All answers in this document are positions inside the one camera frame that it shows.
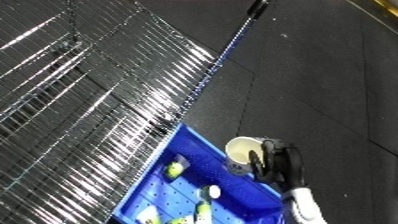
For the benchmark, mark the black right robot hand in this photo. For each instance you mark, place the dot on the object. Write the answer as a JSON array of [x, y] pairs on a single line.
[[283, 166]]

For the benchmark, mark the pale right robot arm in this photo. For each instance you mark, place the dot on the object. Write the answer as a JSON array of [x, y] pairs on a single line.
[[303, 208]]

